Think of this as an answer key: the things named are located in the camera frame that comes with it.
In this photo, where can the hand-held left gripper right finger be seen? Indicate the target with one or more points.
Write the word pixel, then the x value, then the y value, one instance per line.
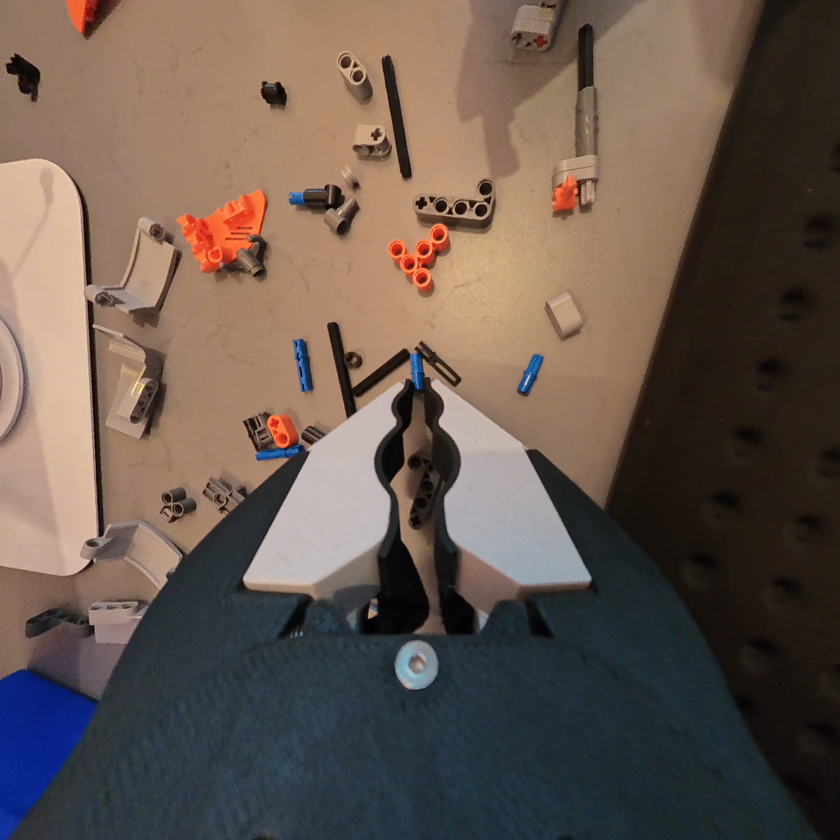
pixel 512 525

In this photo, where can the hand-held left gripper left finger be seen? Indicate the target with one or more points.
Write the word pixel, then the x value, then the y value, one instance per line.
pixel 315 525

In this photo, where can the blue pin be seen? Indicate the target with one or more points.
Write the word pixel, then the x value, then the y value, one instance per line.
pixel 302 365
pixel 275 453
pixel 417 371
pixel 530 374

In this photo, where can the light grey cross-hole connector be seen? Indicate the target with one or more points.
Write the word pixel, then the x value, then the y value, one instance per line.
pixel 371 141

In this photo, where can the dark grey elbow connector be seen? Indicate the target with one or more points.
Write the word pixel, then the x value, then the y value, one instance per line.
pixel 341 216

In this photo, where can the black bush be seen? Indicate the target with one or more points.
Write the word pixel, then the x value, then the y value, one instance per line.
pixel 312 435
pixel 274 93

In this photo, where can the dark grey holed beam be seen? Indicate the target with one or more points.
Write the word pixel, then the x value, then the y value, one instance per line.
pixel 423 492

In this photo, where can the dark grey double connector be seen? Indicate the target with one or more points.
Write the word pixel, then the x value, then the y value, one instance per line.
pixel 223 495

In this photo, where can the orange two-hole connector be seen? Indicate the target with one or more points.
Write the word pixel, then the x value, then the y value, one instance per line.
pixel 282 430

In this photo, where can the dark grey ribbed connector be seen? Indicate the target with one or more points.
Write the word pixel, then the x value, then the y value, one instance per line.
pixel 256 430

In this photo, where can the dark grey tube connector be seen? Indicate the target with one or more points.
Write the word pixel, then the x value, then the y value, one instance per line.
pixel 178 505

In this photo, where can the grey curved panel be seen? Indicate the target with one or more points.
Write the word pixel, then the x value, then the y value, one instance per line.
pixel 134 394
pixel 148 269
pixel 141 544

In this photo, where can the black long pin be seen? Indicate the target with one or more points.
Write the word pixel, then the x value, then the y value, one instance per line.
pixel 438 363

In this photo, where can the light grey slope tile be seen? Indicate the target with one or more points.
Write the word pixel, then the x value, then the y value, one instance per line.
pixel 564 315

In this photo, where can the light grey angled panel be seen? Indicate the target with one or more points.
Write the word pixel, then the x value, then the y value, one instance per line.
pixel 118 620

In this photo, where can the dark grey pin connector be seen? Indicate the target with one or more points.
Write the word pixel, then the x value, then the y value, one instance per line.
pixel 250 259

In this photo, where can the black dimpled mat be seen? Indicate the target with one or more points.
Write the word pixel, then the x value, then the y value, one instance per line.
pixel 754 394

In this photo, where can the dark grey short beam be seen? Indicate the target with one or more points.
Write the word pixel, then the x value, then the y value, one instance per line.
pixel 56 623

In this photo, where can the orange five-hole connector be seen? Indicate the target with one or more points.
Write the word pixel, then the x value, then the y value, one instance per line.
pixel 420 253

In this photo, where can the orange flat panel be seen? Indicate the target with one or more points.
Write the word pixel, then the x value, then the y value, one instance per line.
pixel 223 226

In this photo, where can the grey L-shaped beam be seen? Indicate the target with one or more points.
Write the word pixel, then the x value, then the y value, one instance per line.
pixel 453 208

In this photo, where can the black connector with blue pin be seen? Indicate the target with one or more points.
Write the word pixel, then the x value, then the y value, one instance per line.
pixel 321 195

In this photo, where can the small grey bush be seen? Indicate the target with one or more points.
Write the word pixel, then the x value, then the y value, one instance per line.
pixel 349 177

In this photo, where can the blue storage box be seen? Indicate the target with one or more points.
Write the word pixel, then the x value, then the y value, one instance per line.
pixel 39 741

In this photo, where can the white stand base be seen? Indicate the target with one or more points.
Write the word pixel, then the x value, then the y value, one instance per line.
pixel 46 262

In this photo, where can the long black axle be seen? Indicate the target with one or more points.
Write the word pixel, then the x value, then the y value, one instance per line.
pixel 397 118

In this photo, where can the grey cylinder axle assembly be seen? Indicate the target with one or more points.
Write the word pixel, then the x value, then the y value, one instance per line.
pixel 586 111

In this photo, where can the grey double-hole connector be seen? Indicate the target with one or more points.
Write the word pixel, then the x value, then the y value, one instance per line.
pixel 354 75

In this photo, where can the light grey long block piece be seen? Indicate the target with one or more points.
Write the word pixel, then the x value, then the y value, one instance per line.
pixel 535 29

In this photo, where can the black small angled connector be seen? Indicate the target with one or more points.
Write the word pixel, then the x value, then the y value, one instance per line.
pixel 23 75

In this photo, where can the orange wedge brick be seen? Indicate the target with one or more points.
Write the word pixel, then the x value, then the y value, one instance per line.
pixel 88 13

